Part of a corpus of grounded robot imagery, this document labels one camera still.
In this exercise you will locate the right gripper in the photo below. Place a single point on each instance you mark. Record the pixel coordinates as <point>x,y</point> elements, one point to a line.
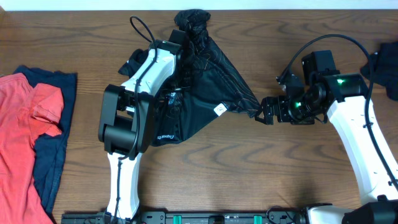
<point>283,114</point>

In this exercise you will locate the black patterned sports jersey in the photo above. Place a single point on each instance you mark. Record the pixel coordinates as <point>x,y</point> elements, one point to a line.
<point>205,86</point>

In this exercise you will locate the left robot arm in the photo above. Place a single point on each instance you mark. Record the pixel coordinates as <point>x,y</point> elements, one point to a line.
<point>126,125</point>

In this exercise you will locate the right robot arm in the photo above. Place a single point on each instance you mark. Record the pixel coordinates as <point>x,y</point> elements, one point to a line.
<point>341,99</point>

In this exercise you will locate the black garment at right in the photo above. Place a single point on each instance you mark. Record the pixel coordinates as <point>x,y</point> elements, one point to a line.
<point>385,68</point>

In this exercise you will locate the navy blue shirt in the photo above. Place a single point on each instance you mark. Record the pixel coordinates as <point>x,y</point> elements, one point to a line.
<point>51,151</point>

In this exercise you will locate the red shirt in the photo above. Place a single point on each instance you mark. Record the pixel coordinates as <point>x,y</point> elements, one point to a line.
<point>26,113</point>

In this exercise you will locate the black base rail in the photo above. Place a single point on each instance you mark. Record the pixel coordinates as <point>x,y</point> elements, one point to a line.
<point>270,217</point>

